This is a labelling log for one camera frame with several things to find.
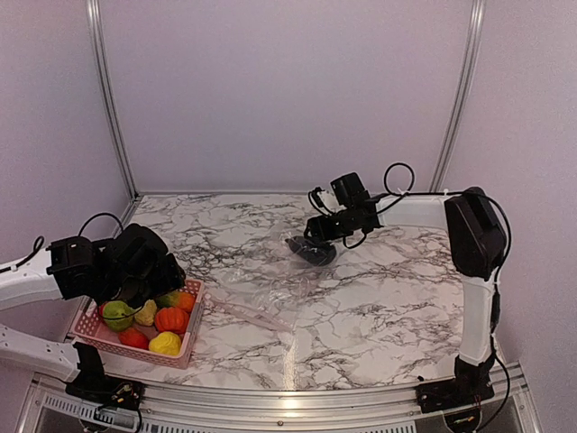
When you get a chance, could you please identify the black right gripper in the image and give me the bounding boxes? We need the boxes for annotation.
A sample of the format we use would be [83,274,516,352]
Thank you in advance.
[305,206,357,244]

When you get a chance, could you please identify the left aluminium frame post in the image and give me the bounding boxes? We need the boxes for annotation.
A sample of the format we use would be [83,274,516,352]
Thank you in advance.
[86,0,139,199]

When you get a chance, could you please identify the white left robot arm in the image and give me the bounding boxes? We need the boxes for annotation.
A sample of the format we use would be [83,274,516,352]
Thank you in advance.
[1,224,186,401]

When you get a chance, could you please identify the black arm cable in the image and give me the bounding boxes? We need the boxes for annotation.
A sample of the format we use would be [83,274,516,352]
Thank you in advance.
[342,161,515,290]
[78,211,145,321]

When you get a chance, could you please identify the clear zip top bag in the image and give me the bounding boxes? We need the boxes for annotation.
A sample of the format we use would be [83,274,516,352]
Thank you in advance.
[208,224,339,333]

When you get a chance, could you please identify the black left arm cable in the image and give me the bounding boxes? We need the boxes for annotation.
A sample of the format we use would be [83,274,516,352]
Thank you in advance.
[78,211,145,321]

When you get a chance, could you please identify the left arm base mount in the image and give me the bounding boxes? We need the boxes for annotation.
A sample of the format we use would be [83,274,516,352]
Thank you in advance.
[65,375,144,410]

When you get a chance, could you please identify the yellow fake lemon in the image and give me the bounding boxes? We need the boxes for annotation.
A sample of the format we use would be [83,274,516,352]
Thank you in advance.
[149,331,181,356]

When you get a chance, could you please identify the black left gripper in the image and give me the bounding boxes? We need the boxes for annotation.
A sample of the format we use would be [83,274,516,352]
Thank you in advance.
[101,253,186,309]

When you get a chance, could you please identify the right aluminium frame post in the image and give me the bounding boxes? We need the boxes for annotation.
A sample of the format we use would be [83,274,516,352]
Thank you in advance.
[428,0,487,192]

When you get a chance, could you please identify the light green fake pear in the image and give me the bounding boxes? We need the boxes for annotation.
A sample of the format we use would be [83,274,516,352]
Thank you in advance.
[104,300,134,333]

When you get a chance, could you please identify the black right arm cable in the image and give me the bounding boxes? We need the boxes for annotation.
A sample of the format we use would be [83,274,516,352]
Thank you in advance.
[342,161,515,290]

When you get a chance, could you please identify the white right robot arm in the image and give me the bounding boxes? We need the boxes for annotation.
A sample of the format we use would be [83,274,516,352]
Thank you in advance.
[287,172,511,404]

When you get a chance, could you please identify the pink perforated plastic basket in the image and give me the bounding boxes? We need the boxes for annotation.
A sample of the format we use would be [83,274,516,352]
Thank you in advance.
[71,280,205,369]

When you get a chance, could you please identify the green orange fake mango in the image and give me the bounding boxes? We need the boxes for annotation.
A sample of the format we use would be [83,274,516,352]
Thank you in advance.
[155,290,196,313]

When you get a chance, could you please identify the beige fake bread ball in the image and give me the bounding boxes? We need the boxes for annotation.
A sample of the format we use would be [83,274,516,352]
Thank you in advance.
[134,299,158,327]

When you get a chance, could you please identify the front aluminium rail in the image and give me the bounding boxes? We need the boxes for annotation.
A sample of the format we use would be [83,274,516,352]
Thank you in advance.
[15,364,543,432]

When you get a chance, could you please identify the orange fake fruit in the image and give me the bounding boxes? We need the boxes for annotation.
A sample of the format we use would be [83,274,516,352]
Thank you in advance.
[154,307,189,335]

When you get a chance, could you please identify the red orange fake tomato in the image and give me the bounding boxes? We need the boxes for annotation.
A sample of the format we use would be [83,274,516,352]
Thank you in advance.
[117,327,149,350]

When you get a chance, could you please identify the aluminium frame post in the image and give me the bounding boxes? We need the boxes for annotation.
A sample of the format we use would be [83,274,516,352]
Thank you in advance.
[428,0,487,192]
[86,0,139,199]

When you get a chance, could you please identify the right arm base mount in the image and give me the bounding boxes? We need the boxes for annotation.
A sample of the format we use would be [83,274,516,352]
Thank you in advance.
[416,379,495,413]

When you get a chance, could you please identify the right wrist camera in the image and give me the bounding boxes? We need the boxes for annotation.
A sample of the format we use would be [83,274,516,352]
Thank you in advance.
[307,187,339,216]

